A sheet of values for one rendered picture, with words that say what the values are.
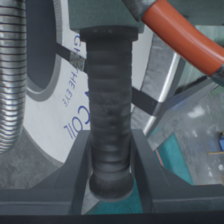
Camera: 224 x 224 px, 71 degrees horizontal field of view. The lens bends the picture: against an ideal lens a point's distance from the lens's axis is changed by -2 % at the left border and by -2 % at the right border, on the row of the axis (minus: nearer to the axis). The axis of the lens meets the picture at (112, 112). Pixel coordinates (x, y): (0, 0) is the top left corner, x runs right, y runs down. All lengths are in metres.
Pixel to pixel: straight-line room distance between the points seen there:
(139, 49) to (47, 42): 0.80
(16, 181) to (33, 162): 0.16
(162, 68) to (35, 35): 0.84
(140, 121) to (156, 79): 0.09
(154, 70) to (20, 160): 1.21
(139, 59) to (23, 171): 1.21
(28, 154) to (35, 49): 0.76
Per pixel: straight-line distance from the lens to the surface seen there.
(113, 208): 1.79
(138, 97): 0.31
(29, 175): 1.38
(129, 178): 0.16
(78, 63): 0.42
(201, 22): 0.19
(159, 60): 0.28
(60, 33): 0.49
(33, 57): 0.98
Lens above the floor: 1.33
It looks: 47 degrees down
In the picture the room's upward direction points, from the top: 70 degrees clockwise
